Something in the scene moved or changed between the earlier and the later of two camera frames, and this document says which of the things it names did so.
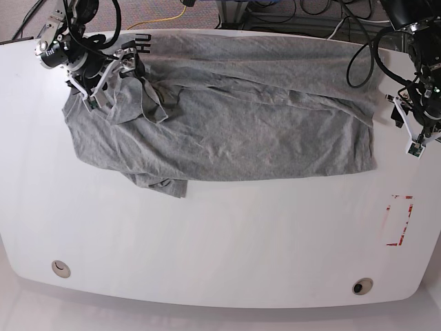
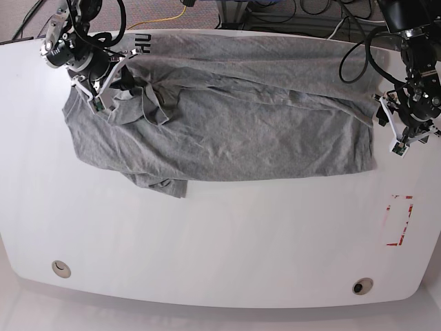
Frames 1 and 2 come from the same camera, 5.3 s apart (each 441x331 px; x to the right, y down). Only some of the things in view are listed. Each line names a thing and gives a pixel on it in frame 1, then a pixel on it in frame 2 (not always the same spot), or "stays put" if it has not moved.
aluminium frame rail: x=233 y=14 stays put
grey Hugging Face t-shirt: x=233 y=107 stays put
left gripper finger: x=139 y=67 to x=128 y=81
